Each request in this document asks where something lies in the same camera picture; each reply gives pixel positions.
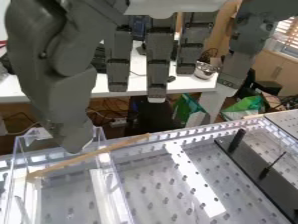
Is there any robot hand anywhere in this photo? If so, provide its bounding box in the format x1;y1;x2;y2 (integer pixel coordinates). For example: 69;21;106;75
4;0;298;154

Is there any wooden chopstick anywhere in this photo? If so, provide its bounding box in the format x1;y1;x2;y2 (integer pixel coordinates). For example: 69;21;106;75
25;132;153;183

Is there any black keyboard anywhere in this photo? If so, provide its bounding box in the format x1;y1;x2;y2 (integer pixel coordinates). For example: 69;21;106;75
89;42;109;74

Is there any white desk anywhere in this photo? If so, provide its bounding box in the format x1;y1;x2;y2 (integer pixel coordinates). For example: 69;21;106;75
0;39;229;128

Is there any white power strip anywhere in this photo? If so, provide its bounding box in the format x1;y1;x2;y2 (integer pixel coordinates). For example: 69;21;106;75
108;117;130;130

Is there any green bag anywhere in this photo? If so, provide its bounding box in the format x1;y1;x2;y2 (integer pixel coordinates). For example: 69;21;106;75
171;93;210;128
219;94;268;122

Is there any silver bowl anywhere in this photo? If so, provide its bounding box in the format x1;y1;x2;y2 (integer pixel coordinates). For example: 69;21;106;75
194;59;222;81

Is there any clear box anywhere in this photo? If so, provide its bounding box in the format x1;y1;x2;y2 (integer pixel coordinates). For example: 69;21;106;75
0;125;137;224
0;109;298;224

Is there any black peg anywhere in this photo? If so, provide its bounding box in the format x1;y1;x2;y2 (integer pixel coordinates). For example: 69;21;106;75
226;127;247;155

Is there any wooden cabinet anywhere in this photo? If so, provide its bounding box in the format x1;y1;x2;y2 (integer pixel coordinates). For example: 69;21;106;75
250;48;298;98

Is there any thin stick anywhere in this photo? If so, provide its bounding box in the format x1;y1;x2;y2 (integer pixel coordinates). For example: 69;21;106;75
258;151;288;180

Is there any black plate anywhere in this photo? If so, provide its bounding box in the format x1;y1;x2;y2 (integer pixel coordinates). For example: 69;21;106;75
214;132;298;224

